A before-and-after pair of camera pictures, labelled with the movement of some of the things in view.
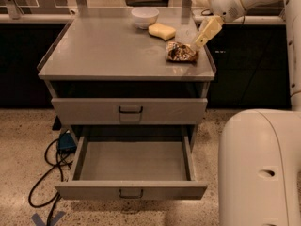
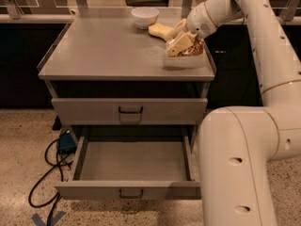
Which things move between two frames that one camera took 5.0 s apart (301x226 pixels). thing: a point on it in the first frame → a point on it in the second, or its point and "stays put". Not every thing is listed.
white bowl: x=145 y=17 stays put
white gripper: x=225 y=3 → x=198 y=22
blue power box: x=67 y=144 stays put
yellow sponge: x=162 y=31 stays put
